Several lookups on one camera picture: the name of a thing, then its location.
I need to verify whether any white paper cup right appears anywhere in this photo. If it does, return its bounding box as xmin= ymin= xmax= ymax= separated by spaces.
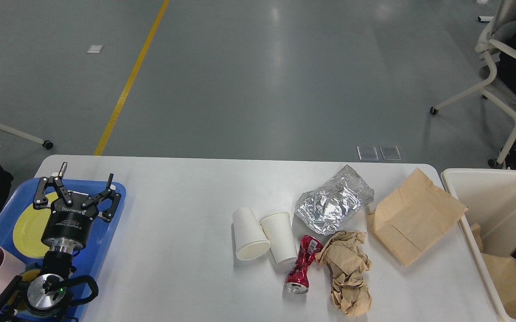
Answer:
xmin=260 ymin=212 xmax=298 ymax=264

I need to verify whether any white office chair right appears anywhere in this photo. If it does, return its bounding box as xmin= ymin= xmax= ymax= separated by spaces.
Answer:
xmin=429 ymin=0 xmax=516 ymax=169

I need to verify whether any white paper cup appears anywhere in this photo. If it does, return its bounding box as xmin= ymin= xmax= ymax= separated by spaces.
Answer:
xmin=233 ymin=207 xmax=270 ymax=261
xmin=260 ymin=212 xmax=298 ymax=264

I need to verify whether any brown paper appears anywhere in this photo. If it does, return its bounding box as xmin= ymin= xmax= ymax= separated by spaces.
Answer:
xmin=315 ymin=230 xmax=372 ymax=316

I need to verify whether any crushed red soda can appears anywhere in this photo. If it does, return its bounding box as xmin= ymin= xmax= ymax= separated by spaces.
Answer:
xmin=284 ymin=235 xmax=323 ymax=295

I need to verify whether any brown paper bag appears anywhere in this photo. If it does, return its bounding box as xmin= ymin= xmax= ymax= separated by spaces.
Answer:
xmin=470 ymin=223 xmax=516 ymax=319
xmin=368 ymin=169 xmax=468 ymax=267

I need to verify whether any white paper cup left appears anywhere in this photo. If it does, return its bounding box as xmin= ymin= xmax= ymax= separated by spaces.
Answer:
xmin=233 ymin=207 xmax=270 ymax=261

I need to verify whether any dark teal mug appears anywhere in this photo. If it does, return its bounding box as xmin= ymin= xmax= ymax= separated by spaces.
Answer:
xmin=14 ymin=263 xmax=41 ymax=312

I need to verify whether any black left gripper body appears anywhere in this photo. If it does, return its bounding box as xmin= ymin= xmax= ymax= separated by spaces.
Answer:
xmin=41 ymin=210 xmax=94 ymax=250

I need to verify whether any crumpled silver foil bag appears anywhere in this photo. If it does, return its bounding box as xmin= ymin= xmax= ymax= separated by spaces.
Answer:
xmin=294 ymin=165 xmax=375 ymax=236

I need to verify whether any yellow plastic plate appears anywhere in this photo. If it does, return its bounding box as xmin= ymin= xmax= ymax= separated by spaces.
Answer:
xmin=13 ymin=204 xmax=51 ymax=258

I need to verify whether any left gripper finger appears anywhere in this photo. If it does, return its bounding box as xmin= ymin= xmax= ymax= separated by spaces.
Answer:
xmin=81 ymin=173 xmax=122 ymax=223
xmin=33 ymin=162 xmax=73 ymax=210

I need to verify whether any beige plastic bin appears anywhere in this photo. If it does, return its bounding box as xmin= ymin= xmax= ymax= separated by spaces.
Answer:
xmin=441 ymin=169 xmax=516 ymax=322

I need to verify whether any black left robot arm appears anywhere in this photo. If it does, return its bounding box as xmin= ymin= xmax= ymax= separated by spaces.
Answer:
xmin=0 ymin=162 xmax=126 ymax=322

